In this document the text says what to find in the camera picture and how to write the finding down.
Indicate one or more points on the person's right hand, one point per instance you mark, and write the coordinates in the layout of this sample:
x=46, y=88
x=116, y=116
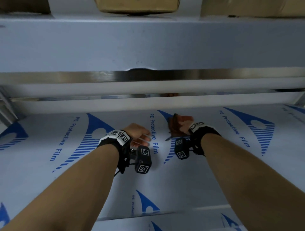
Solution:
x=184, y=125

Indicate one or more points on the person's left forearm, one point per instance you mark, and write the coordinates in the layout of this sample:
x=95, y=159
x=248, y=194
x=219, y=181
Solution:
x=71, y=188

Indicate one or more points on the person's left hand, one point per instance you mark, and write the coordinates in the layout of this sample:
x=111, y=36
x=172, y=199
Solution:
x=135, y=132

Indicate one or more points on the person's right forearm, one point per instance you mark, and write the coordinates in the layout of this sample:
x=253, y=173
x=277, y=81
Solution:
x=250, y=180

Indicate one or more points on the black wristband with marker tags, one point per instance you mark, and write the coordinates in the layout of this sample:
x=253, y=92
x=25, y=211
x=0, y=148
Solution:
x=202, y=132
x=114, y=142

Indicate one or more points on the person's right fingers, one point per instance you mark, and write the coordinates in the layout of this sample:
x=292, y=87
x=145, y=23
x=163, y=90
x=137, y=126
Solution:
x=184, y=119

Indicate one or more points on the cardboard box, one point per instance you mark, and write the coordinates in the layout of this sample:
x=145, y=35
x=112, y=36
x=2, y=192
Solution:
x=252, y=8
x=137, y=6

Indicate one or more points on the person's left fingers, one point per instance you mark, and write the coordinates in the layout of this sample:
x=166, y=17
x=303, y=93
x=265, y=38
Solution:
x=142, y=138

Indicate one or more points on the black wrist camera with markers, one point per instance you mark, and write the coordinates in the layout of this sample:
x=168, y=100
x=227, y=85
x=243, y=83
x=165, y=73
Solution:
x=182, y=148
x=143, y=159

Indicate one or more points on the steel shelving rack with film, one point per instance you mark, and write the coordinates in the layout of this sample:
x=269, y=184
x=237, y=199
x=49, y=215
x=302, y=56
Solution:
x=152, y=47

